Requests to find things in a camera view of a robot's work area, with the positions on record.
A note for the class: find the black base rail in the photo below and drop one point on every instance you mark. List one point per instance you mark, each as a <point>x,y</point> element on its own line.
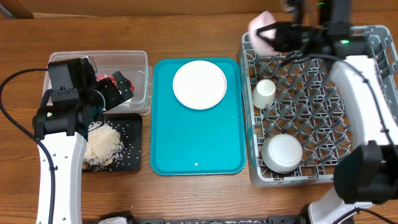
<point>128,217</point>

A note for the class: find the grey dishwasher rack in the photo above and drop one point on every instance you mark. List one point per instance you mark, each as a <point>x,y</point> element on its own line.
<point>307,106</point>

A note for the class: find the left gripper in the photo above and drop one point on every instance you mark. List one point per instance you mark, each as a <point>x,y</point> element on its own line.
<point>115,97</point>

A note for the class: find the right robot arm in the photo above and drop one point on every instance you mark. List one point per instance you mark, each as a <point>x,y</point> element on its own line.
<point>368,175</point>

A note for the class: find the red snack wrapper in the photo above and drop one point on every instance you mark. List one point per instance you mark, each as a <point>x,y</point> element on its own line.
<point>104,76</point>

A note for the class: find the black tray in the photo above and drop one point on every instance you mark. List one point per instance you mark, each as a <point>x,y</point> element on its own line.
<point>130,137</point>

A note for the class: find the white pink plate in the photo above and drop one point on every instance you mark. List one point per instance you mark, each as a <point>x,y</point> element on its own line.
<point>199,85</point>

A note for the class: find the grey metal bowl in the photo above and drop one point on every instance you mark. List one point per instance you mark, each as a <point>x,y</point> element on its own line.
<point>282,153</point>

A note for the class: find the cream cup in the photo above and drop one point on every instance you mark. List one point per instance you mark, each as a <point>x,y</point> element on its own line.
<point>263,95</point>

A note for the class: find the white rice pile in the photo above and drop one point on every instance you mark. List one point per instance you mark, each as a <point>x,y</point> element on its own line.
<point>102,144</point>

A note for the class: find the teal serving tray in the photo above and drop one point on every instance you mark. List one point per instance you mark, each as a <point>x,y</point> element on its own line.
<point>184,141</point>

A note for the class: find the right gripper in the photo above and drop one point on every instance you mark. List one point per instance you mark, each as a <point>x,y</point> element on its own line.
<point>294,35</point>

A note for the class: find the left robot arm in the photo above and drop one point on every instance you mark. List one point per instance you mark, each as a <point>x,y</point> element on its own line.
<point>76,98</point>

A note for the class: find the clear plastic bin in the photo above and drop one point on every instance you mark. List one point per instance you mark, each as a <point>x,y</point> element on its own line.
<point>133,64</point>

